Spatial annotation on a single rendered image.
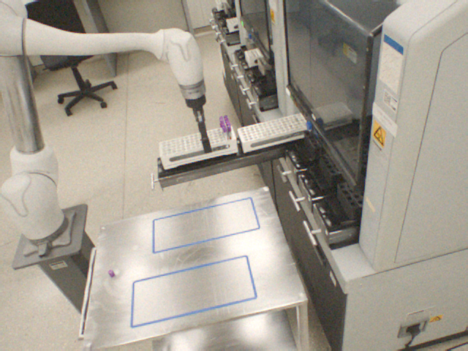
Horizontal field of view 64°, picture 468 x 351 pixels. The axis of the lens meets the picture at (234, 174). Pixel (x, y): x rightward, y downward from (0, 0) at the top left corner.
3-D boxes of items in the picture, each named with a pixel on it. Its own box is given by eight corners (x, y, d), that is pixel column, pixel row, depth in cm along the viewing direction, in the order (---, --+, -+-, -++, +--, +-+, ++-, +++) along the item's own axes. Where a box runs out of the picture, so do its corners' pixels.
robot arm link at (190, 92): (178, 88, 125) (183, 104, 128) (205, 82, 125) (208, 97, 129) (176, 77, 131) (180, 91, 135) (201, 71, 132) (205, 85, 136)
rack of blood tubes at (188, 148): (233, 137, 153) (231, 125, 149) (238, 151, 146) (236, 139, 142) (162, 154, 152) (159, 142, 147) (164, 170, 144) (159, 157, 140)
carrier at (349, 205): (357, 221, 113) (359, 208, 109) (351, 222, 113) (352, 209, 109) (342, 195, 122) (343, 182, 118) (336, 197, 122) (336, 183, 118)
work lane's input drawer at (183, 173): (314, 132, 163) (314, 115, 157) (326, 151, 152) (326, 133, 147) (151, 173, 159) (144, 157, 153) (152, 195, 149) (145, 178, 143)
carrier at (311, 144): (320, 160, 136) (320, 147, 132) (314, 161, 136) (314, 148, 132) (308, 142, 145) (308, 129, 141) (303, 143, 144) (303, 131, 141)
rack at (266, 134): (307, 123, 157) (306, 111, 153) (316, 137, 149) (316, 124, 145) (239, 141, 155) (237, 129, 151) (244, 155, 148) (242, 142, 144)
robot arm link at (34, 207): (20, 246, 136) (-16, 205, 121) (26, 212, 149) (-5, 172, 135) (64, 232, 138) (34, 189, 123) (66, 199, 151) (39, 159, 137)
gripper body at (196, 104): (182, 91, 135) (188, 112, 141) (185, 102, 129) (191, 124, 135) (202, 86, 135) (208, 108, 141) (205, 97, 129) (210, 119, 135)
